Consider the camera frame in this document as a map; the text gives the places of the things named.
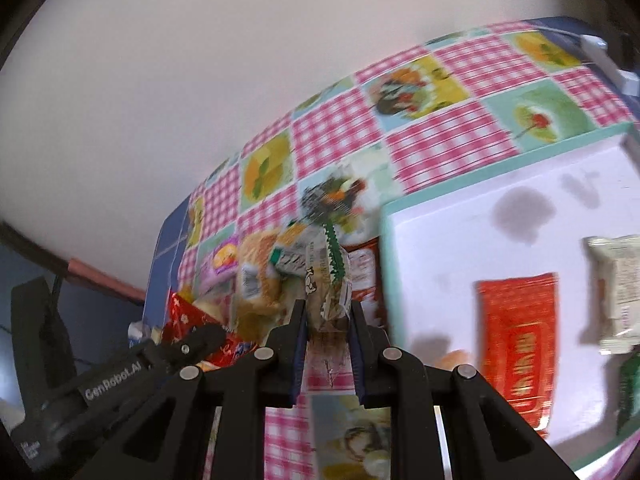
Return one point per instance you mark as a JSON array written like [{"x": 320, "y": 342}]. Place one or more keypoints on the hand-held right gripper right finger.
[{"x": 356, "y": 350}]

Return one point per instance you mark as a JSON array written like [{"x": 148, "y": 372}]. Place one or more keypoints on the white power strip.
[{"x": 600, "y": 52}]

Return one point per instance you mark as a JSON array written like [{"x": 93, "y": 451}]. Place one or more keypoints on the small green snack packet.
[{"x": 631, "y": 390}]

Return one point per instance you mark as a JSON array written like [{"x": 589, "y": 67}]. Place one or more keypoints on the orange-red snack packet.
[{"x": 520, "y": 340}]

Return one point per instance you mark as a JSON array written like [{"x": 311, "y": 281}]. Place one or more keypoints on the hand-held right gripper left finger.
[{"x": 299, "y": 340}]

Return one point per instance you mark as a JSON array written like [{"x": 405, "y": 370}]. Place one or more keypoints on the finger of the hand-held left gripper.
[{"x": 200, "y": 340}]

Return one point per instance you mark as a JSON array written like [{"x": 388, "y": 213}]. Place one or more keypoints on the black charger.
[{"x": 625, "y": 50}]

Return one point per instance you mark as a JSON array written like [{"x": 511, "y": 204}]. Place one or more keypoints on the red-brown wooden rail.
[{"x": 100, "y": 275}]

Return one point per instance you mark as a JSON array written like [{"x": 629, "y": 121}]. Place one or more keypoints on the white packet with green zigzag edge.
[{"x": 325, "y": 285}]

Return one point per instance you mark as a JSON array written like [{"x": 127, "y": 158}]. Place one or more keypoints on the green and white snack packet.
[{"x": 290, "y": 257}]

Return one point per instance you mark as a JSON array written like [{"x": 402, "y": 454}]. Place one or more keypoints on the dark red snack packet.
[{"x": 364, "y": 270}]

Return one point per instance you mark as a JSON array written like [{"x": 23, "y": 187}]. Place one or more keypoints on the white tray with teal rim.
[{"x": 450, "y": 240}]

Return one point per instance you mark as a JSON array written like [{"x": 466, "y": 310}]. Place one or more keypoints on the beige paper snack packet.
[{"x": 617, "y": 285}]

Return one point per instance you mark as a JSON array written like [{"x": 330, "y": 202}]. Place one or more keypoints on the purple snack packet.
[{"x": 220, "y": 260}]

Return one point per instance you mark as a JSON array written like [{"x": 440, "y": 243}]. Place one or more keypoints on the yellow snack packet with barcode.
[{"x": 255, "y": 280}]

